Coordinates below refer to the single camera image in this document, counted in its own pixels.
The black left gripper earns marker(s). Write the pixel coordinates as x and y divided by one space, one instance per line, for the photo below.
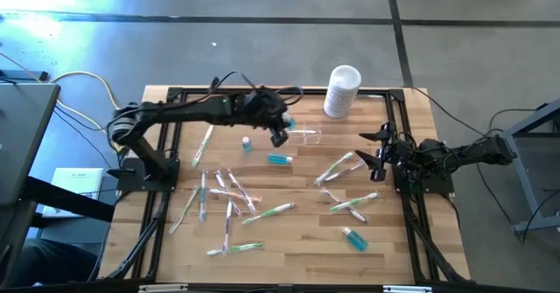
262 109

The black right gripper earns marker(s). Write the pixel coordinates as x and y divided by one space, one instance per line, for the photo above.
400 155

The blue mouthwash bottle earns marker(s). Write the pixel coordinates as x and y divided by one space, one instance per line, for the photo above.
292 124
277 158
356 240
247 145

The purple toothbrush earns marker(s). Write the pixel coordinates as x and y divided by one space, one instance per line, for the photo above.
359 215
350 169
227 223
220 180
234 179

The clear acrylic organizer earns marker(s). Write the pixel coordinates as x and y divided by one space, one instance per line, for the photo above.
312 137

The orange toothbrush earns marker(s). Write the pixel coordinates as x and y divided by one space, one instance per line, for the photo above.
251 198

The blue toothbrush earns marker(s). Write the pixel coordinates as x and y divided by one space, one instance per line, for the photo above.
203 197

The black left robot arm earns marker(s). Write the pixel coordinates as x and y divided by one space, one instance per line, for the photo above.
184 111

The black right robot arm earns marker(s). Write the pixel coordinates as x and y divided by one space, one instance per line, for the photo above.
481 151

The white wipes canister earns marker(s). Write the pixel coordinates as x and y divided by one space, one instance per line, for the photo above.
343 92

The grey metal cart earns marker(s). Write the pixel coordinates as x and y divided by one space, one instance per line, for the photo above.
522 183

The white box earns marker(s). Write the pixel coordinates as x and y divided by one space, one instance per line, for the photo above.
72 180

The black stand beam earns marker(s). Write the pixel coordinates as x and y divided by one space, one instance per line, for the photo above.
65 199

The dark grey monitor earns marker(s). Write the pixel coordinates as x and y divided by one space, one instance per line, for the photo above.
22 131

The person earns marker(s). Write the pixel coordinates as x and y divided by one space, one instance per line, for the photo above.
48 262

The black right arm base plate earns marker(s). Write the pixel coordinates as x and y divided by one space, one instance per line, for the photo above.
439 187

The silver table bracket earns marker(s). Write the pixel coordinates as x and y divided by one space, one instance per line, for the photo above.
163 288
407 289

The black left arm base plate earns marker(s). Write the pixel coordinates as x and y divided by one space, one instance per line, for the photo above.
127 181

